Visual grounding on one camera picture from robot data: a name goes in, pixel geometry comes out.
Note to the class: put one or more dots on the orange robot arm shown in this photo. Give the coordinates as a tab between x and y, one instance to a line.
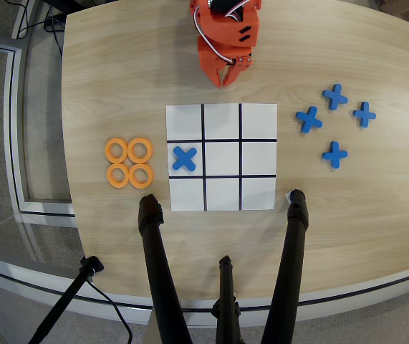
222	30

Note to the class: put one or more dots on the small white tag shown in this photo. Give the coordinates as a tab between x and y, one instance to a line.
288	197

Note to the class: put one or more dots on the thin black stand pole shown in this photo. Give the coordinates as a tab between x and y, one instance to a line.
64	301

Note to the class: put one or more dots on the white tic-tac-toe grid paper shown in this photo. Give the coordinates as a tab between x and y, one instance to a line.
258	122

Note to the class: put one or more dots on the grey glass panel frame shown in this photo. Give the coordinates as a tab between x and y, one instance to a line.
14	125

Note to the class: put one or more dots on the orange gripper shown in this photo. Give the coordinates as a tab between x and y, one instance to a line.
211	61

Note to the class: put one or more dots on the blue foam cross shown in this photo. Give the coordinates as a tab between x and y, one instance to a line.
185	158
364	114
335	155
335	96
309	119

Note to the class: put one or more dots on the short black tripod leg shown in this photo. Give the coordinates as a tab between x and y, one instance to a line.
226	286

